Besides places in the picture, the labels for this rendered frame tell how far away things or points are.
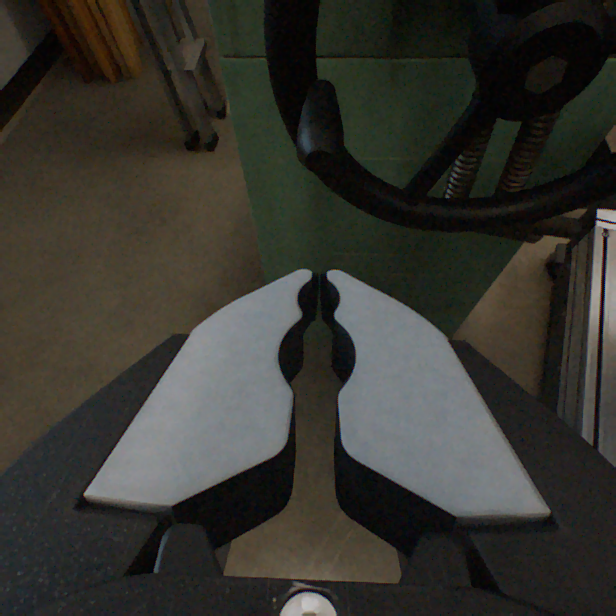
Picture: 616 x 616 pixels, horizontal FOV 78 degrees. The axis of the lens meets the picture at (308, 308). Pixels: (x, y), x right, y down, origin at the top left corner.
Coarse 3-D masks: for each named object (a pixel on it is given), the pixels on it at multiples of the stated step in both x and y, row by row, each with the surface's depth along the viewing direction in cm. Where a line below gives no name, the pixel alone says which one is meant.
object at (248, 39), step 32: (224, 0) 34; (256, 0) 34; (352, 0) 34; (384, 0) 34; (416, 0) 34; (448, 0) 33; (224, 32) 36; (256, 32) 36; (320, 32) 36; (352, 32) 36; (384, 32) 36; (416, 32) 36; (448, 32) 36
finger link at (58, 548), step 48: (144, 384) 7; (48, 432) 6; (96, 432) 6; (0, 480) 5; (48, 480) 5; (0, 528) 5; (48, 528) 5; (96, 528) 5; (144, 528) 5; (0, 576) 4; (48, 576) 4; (96, 576) 4
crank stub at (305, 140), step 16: (320, 80) 21; (320, 96) 20; (336, 96) 21; (304, 112) 20; (320, 112) 19; (336, 112) 20; (304, 128) 19; (320, 128) 19; (336, 128) 19; (304, 144) 19; (320, 144) 19; (336, 144) 19; (304, 160) 19; (320, 160) 19; (336, 160) 19
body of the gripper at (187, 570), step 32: (160, 544) 5; (192, 544) 5; (416, 544) 5; (448, 544) 5; (128, 576) 4; (160, 576) 4; (192, 576) 4; (224, 576) 4; (416, 576) 4; (448, 576) 4; (64, 608) 4; (96, 608) 4; (128, 608) 4; (160, 608) 4; (192, 608) 4; (224, 608) 4; (256, 608) 4; (288, 608) 4; (320, 608) 4; (352, 608) 4; (384, 608) 4; (416, 608) 4; (448, 608) 4; (480, 608) 4; (512, 608) 4
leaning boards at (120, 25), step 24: (48, 0) 135; (72, 0) 132; (96, 0) 137; (120, 0) 154; (168, 0) 176; (72, 24) 142; (96, 24) 143; (120, 24) 144; (72, 48) 147; (96, 48) 145; (120, 48) 148; (96, 72) 158; (120, 72) 159
